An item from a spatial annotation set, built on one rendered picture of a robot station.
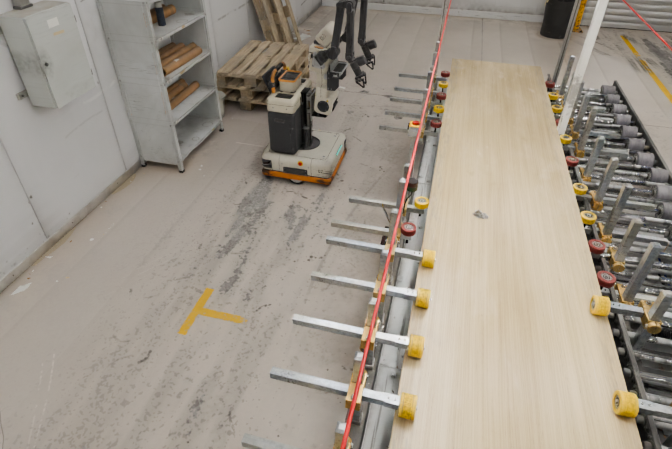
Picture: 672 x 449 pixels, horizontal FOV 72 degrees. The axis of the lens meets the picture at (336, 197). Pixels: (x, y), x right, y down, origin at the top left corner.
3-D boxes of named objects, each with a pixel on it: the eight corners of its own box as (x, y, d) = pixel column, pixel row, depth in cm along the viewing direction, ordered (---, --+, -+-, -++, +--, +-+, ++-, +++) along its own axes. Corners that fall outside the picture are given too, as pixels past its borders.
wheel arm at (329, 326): (292, 324, 188) (291, 318, 186) (295, 317, 191) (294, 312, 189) (416, 352, 178) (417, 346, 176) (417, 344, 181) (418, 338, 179)
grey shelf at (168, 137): (141, 166, 454) (94, -2, 363) (187, 125, 525) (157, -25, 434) (182, 173, 446) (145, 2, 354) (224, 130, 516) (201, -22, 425)
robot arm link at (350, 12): (348, -1, 339) (345, 2, 331) (356, -1, 338) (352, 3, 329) (347, 57, 364) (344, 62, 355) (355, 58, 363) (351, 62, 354)
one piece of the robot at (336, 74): (322, 90, 388) (321, 64, 376) (330, 77, 410) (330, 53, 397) (340, 92, 385) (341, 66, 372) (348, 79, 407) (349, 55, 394)
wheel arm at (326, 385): (269, 379, 168) (269, 373, 166) (273, 370, 171) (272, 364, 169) (408, 413, 159) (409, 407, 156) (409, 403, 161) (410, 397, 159)
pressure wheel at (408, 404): (401, 392, 165) (397, 416, 162) (401, 391, 158) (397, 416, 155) (418, 396, 164) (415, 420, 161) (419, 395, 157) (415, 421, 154)
